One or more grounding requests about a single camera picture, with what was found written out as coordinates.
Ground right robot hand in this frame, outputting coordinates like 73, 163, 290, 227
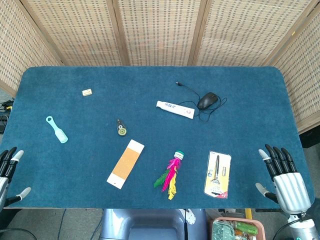
255, 144, 312, 215

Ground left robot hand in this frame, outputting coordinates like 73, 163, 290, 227
0, 146, 32, 212

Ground colourful feather shuttlecock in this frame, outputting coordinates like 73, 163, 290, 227
153, 150, 186, 201

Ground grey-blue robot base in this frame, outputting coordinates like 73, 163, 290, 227
99, 208, 208, 240

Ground pink basket with items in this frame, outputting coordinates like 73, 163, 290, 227
209, 216, 267, 240

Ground packaged pen on card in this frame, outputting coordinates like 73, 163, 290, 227
204, 150, 232, 200

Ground black computer mouse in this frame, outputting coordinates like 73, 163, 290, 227
197, 92, 218, 110

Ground white and orange flat box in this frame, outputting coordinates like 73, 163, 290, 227
106, 139, 146, 190

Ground black round correction tape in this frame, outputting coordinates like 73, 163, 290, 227
116, 118, 128, 137

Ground white toothpaste tube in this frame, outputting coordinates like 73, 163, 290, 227
156, 100, 195, 120

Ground blue felt table mat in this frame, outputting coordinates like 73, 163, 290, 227
0, 65, 315, 209

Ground woven bamboo folding screen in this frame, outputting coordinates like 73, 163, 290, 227
0, 0, 320, 135

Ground black cables on floor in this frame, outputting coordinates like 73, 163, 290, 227
0, 99, 15, 133

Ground black mouse cable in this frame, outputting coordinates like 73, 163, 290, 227
175, 81, 228, 123

